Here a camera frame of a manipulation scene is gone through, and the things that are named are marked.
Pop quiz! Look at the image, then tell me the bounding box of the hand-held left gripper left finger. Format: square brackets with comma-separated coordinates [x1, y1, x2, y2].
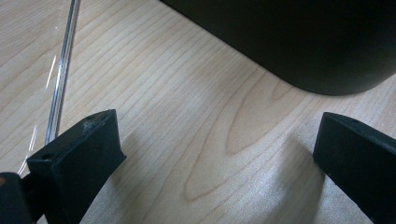
[0, 108, 127, 224]

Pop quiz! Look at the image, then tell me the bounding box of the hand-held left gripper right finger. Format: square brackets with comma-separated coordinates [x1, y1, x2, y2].
[312, 111, 396, 224]

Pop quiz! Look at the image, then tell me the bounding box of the square metal tray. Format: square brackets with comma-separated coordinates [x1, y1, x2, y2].
[160, 0, 396, 97]

